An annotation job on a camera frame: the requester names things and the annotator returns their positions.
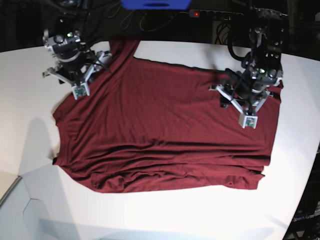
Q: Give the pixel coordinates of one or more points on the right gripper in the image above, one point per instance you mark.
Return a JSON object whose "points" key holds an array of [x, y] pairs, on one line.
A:
{"points": [[79, 68]]}

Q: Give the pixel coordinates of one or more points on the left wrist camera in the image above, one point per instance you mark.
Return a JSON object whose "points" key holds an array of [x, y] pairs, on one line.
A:
{"points": [[247, 121]]}

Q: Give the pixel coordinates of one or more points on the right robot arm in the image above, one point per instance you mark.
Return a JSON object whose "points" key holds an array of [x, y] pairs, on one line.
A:
{"points": [[67, 37]]}

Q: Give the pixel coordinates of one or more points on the maroon t-shirt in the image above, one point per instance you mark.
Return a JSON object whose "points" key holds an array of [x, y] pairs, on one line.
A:
{"points": [[153, 126]]}

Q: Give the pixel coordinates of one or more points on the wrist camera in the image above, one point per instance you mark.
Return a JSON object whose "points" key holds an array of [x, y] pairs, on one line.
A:
{"points": [[81, 90], [247, 121]]}

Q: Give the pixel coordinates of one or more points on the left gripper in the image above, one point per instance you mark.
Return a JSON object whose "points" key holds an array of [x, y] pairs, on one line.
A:
{"points": [[247, 91]]}

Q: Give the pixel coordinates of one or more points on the black power strip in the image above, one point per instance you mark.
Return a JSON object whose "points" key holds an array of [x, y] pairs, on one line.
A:
{"points": [[214, 14]]}

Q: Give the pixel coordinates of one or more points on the blue box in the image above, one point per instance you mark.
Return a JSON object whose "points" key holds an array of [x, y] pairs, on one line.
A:
{"points": [[155, 4]]}

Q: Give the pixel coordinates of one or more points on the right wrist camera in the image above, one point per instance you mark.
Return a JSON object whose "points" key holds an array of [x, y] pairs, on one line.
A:
{"points": [[81, 90]]}

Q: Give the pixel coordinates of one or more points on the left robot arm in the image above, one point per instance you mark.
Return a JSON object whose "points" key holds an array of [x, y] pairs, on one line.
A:
{"points": [[265, 34]]}

